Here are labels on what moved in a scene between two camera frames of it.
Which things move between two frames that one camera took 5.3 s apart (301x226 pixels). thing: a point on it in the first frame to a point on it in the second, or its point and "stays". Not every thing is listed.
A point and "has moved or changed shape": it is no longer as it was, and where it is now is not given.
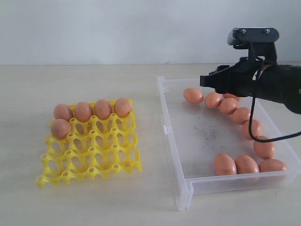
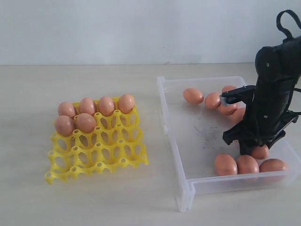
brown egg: x=265 y=150 has moved or changed shape
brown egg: x=83 y=111 has moved or changed shape
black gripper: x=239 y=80 to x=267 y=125
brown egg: x=193 y=95 stays
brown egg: x=60 y=128 has moved or changed shape
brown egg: x=103 y=109 has moved or changed shape
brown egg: x=63 y=111 has moved or changed shape
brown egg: x=246 y=164 stays
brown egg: x=213 y=99 stays
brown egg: x=122 y=107 has moved or changed shape
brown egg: x=241 y=115 stays
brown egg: x=224 y=165 stays
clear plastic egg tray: x=218 y=142 stays
